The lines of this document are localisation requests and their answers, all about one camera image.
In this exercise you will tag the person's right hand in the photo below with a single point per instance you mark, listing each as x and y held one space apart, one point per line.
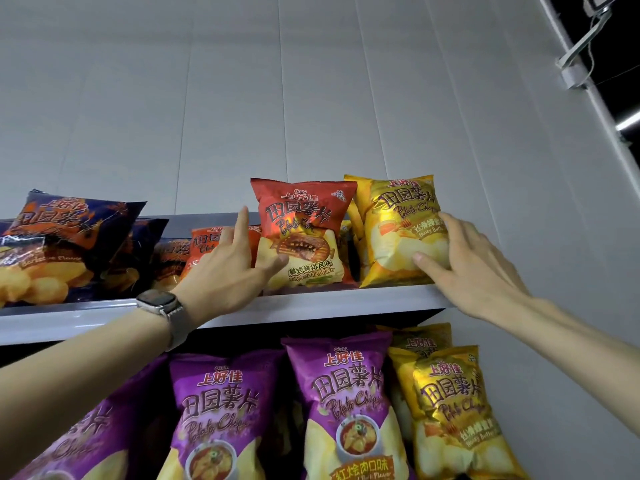
480 279

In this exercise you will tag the person's left hand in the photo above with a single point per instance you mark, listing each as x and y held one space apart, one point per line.
225 284

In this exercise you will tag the orange tomato chips snack bag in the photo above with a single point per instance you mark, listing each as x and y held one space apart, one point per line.
205 242

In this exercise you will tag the dark orange print snack bag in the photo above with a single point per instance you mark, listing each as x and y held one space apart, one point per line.
170 262

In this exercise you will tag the large golden yellow snack bag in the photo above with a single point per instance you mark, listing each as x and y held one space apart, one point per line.
420 339
450 409

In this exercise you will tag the tall golden chips snack bag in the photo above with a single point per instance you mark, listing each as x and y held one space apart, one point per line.
400 229
354 234

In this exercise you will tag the red steak flavour chip bag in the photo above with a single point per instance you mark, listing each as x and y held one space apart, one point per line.
305 229

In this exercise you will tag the grey store shelving unit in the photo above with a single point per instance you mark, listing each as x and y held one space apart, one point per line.
325 302

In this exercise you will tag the huge purple yellow snack bag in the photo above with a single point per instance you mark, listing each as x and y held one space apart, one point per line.
90 434
350 404
225 409

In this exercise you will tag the person's left forearm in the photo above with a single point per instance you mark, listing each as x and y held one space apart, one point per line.
75 384

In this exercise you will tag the person's right forearm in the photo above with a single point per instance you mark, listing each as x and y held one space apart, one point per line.
585 349

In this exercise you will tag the smartwatch with grey band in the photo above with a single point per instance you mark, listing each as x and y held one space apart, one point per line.
157 300

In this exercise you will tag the white ceiling light strip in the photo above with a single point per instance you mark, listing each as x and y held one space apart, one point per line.
629 121

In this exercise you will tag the white security camera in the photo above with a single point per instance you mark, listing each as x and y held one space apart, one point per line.
580 44

